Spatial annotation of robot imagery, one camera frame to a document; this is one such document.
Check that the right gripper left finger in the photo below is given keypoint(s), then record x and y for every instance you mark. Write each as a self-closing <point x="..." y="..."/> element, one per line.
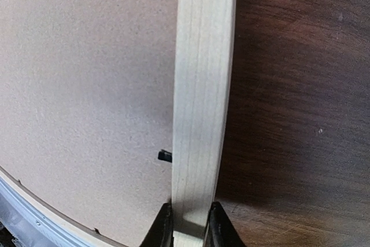
<point x="160" y="233"/>

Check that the aluminium front rail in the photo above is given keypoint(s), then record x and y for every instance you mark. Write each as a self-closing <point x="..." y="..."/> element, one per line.
<point x="29" y="226"/>

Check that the light wooden picture frame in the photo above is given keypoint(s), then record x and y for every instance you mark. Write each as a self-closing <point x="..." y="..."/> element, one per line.
<point x="204" y="41"/>

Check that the brown backing board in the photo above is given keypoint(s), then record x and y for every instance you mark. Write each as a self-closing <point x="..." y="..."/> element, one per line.
<point x="86" y="105"/>

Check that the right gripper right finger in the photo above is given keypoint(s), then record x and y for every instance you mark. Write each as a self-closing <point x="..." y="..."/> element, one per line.
<point x="221" y="230"/>

